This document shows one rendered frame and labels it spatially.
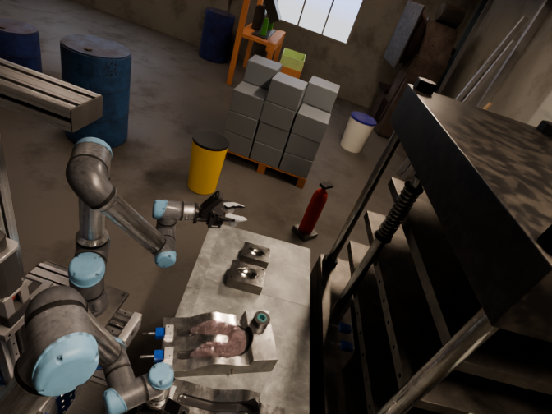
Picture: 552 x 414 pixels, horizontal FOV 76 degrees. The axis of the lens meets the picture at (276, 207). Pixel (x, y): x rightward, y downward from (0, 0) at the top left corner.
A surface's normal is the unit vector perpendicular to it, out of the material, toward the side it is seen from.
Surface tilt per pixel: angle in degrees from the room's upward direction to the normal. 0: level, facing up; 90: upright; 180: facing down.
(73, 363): 84
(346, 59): 90
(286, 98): 90
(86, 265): 7
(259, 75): 90
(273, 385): 0
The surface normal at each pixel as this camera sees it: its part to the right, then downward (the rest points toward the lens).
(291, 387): 0.29, -0.77
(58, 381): 0.62, 0.51
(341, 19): -0.19, 0.53
